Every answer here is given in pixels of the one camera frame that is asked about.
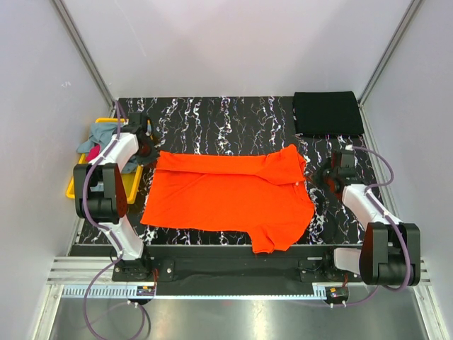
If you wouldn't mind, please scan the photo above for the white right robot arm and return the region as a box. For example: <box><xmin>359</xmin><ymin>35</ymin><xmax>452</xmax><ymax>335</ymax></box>
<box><xmin>312</xmin><ymin>162</ymin><xmax>421</xmax><ymax>290</ymax></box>

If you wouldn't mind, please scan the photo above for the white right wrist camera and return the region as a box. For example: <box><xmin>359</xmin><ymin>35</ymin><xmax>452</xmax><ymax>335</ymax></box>
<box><xmin>331</xmin><ymin>149</ymin><xmax>356</xmax><ymax>178</ymax></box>

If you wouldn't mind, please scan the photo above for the aluminium frame rail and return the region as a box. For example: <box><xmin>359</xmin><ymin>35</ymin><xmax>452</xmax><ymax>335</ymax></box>
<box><xmin>62</xmin><ymin>283</ymin><xmax>326</xmax><ymax>300</ymax></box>

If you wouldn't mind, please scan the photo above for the pink crumpled garment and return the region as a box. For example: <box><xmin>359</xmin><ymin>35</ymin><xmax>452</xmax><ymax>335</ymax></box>
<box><xmin>86</xmin><ymin>144</ymin><xmax>101</xmax><ymax>162</ymax></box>

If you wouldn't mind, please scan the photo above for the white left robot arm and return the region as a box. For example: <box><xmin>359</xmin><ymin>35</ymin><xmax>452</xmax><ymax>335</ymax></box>
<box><xmin>73</xmin><ymin>131</ymin><xmax>159</xmax><ymax>281</ymax></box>

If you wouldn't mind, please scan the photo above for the folded black t-shirt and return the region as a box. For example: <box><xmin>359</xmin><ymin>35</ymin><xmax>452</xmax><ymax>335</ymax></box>
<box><xmin>293</xmin><ymin>91</ymin><xmax>365</xmax><ymax>136</ymax></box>

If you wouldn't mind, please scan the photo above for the grey-blue crumpled t-shirt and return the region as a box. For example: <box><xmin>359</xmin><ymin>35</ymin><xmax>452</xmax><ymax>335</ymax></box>
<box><xmin>77</xmin><ymin>123</ymin><xmax>139</xmax><ymax>174</ymax></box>

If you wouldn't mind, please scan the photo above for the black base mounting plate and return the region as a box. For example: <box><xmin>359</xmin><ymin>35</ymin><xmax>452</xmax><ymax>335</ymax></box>
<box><xmin>113</xmin><ymin>245</ymin><xmax>344</xmax><ymax>292</ymax></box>

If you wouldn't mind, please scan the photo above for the orange t-shirt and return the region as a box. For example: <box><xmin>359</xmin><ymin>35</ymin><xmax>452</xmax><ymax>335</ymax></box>
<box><xmin>141</xmin><ymin>144</ymin><xmax>315</xmax><ymax>254</ymax></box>

